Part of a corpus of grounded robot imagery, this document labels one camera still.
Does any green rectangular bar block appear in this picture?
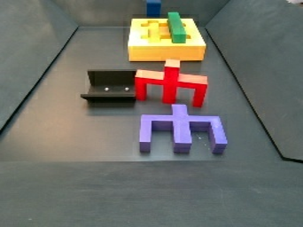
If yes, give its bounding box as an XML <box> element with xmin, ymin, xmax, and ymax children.
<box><xmin>168</xmin><ymin>12</ymin><xmax>185</xmax><ymax>43</ymax></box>

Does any purple comb-shaped block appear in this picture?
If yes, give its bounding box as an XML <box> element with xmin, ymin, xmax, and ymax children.
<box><xmin>140</xmin><ymin>105</ymin><xmax>226</xmax><ymax>154</ymax></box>

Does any black angle bracket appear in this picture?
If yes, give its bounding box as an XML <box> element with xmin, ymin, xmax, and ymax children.
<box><xmin>79</xmin><ymin>69</ymin><xmax>136</xmax><ymax>101</ymax></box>

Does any blue rectangular bar block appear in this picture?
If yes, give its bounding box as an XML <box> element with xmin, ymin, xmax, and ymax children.
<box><xmin>145</xmin><ymin>0</ymin><xmax>161</xmax><ymax>17</ymax></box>

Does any red comb-shaped block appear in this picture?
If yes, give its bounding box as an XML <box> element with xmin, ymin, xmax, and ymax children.
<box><xmin>134</xmin><ymin>59</ymin><xmax>208</xmax><ymax>107</ymax></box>

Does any yellow slotted board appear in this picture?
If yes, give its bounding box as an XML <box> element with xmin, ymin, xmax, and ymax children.
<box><xmin>128</xmin><ymin>19</ymin><xmax>205</xmax><ymax>61</ymax></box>

